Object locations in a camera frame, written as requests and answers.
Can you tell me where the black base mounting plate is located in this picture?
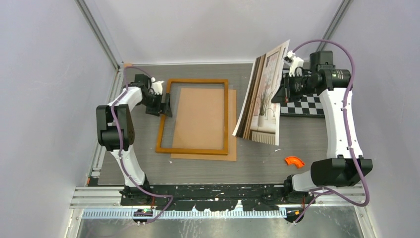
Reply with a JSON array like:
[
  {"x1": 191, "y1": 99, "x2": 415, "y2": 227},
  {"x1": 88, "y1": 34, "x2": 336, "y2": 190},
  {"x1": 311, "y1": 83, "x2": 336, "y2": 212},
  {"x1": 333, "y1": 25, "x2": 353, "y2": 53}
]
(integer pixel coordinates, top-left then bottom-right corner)
[{"x1": 119, "y1": 183, "x2": 312, "y2": 211}]

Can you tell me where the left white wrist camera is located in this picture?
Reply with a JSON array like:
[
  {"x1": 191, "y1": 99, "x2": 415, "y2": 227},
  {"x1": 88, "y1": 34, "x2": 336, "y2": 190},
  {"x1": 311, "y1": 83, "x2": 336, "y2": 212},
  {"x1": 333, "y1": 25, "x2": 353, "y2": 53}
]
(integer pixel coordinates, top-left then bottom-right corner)
[{"x1": 150, "y1": 77, "x2": 164, "y2": 95}]

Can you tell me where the brown fibreboard backing panel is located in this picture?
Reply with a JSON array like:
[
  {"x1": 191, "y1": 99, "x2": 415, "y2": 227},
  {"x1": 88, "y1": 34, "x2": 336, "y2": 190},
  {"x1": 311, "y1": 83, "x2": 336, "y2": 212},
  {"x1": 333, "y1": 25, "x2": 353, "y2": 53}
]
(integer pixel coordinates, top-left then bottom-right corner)
[{"x1": 170, "y1": 87, "x2": 237, "y2": 161}]

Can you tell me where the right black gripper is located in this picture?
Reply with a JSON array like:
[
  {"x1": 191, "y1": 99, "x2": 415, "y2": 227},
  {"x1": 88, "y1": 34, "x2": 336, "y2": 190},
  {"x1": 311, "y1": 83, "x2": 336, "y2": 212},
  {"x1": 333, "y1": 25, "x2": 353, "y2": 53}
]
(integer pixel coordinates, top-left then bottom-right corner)
[{"x1": 272, "y1": 72, "x2": 316, "y2": 103}]

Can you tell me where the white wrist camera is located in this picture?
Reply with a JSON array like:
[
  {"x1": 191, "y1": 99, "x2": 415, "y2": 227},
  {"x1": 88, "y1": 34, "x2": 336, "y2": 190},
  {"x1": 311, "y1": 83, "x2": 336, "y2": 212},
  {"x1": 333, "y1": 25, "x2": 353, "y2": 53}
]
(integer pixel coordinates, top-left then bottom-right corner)
[
  {"x1": 283, "y1": 51, "x2": 304, "y2": 77},
  {"x1": 150, "y1": 77, "x2": 164, "y2": 95}
]

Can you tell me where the black white chessboard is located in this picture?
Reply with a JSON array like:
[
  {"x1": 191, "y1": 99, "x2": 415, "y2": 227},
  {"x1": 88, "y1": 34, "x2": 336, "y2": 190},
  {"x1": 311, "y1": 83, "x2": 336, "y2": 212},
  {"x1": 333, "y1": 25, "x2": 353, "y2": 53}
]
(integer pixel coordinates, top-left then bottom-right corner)
[{"x1": 280, "y1": 94, "x2": 324, "y2": 118}]

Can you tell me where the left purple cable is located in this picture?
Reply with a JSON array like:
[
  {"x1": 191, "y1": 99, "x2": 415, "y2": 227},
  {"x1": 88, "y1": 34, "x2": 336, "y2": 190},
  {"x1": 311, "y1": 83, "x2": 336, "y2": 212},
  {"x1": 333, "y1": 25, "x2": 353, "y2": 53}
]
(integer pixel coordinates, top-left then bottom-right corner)
[{"x1": 110, "y1": 65, "x2": 174, "y2": 225}]

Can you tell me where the orange curved plastic piece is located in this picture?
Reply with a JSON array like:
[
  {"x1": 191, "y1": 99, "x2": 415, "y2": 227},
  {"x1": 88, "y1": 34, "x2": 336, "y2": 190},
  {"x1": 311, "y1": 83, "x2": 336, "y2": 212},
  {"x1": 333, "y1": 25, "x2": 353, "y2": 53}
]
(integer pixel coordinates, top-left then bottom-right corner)
[{"x1": 285, "y1": 156, "x2": 306, "y2": 169}]

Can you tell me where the plant window photo print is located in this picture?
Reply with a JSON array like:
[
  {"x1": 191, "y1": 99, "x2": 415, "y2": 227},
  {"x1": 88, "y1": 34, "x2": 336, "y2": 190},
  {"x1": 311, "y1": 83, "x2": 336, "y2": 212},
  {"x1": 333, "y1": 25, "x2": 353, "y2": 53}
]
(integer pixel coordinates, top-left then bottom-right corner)
[{"x1": 233, "y1": 40, "x2": 290, "y2": 146}]

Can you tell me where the wooden picture frame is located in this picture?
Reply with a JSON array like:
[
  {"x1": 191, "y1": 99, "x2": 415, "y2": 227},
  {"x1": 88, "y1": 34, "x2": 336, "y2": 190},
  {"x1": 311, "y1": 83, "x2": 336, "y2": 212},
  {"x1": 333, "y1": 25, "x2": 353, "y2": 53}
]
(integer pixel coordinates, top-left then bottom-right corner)
[{"x1": 155, "y1": 78, "x2": 228, "y2": 156}]

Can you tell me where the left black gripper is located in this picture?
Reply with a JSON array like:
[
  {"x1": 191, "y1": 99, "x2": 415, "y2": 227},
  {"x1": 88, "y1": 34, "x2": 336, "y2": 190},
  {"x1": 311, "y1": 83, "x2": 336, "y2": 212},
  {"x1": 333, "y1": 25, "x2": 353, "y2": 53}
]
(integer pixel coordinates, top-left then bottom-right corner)
[{"x1": 140, "y1": 92, "x2": 172, "y2": 118}]

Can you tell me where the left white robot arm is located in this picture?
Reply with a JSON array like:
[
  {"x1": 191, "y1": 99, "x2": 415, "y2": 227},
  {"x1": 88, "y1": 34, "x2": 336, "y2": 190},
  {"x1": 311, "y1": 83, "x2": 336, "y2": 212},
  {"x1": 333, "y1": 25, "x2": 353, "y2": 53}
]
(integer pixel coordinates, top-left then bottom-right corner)
[{"x1": 96, "y1": 74, "x2": 171, "y2": 205}]

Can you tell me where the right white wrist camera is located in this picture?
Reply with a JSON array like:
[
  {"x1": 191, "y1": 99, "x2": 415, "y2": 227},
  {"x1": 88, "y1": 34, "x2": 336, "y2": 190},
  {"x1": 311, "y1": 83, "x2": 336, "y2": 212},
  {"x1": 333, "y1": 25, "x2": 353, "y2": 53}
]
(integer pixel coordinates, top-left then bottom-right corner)
[{"x1": 283, "y1": 51, "x2": 304, "y2": 77}]

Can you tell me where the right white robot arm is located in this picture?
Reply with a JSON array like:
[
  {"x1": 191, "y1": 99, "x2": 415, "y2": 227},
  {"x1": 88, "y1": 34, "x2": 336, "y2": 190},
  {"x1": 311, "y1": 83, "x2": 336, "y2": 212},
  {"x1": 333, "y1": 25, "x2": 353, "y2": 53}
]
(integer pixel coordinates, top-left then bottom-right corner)
[{"x1": 271, "y1": 51, "x2": 373, "y2": 207}]

